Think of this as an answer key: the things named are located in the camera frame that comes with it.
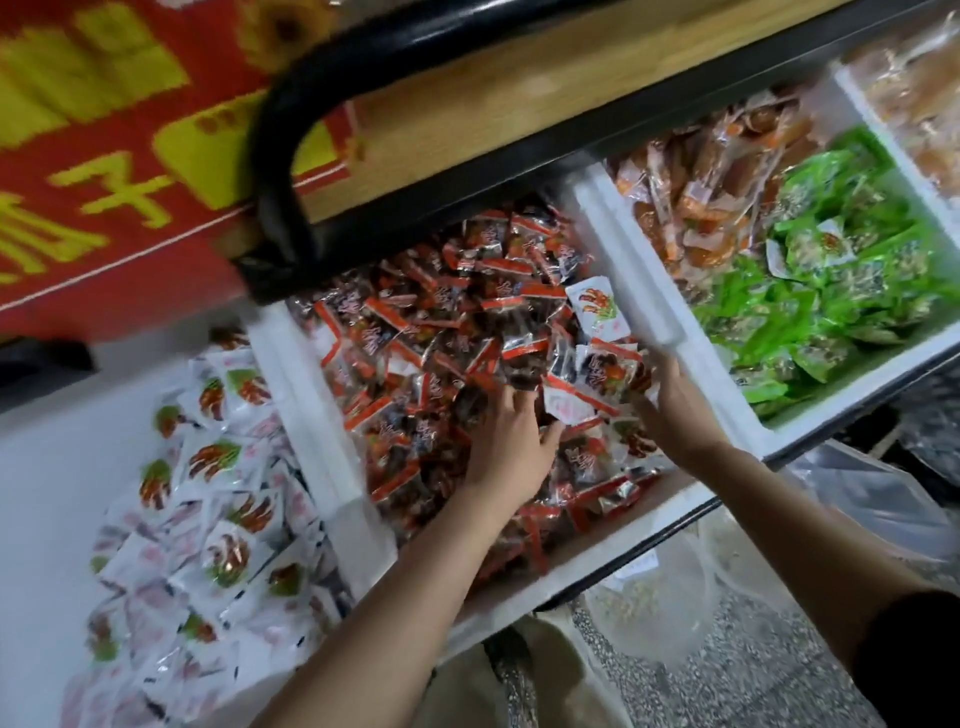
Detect person's left hand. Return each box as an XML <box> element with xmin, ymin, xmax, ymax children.
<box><xmin>457</xmin><ymin>382</ymin><xmax>566</xmax><ymax>522</ymax></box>

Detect person's right hand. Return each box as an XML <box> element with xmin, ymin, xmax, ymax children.
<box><xmin>630</xmin><ymin>352</ymin><xmax>737</xmax><ymax>476</ymax></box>

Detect pile of dark red packets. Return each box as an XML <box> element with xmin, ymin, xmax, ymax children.
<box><xmin>292</xmin><ymin>202</ymin><xmax>669</xmax><ymax>579</ymax></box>

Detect pile of green packets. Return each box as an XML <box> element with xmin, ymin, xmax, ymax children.
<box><xmin>697</xmin><ymin>127</ymin><xmax>960</xmax><ymax>422</ymax></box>

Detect pile of brown packets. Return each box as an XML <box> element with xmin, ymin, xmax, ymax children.
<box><xmin>615</xmin><ymin>90</ymin><xmax>819</xmax><ymax>279</ymax></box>

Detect pile of orange packets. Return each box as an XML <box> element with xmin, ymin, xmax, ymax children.
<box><xmin>862</xmin><ymin>22</ymin><xmax>960</xmax><ymax>189</ymax></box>

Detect person's left forearm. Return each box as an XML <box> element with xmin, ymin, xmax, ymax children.
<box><xmin>255</xmin><ymin>492</ymin><xmax>530</xmax><ymax>728</ymax></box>

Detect person's right forearm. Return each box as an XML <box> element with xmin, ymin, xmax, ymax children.
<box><xmin>693</xmin><ymin>442</ymin><xmax>960</xmax><ymax>707</ymax></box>

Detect person's beige trousers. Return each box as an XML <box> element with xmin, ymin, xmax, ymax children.
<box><xmin>412</xmin><ymin>612</ymin><xmax>635</xmax><ymax>728</ymax></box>

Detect clear rectangular plastic tub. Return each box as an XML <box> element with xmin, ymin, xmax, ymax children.
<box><xmin>787</xmin><ymin>442</ymin><xmax>960</xmax><ymax>569</ymax></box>

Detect red scalloped sign yellow lettering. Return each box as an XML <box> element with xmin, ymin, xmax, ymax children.
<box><xmin>0</xmin><ymin>0</ymin><xmax>362</xmax><ymax>344</ymax></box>

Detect black metal guard rail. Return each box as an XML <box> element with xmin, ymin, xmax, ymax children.
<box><xmin>240</xmin><ymin>0</ymin><xmax>960</xmax><ymax>302</ymax></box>
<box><xmin>0</xmin><ymin>337</ymin><xmax>99</xmax><ymax>414</ymax></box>

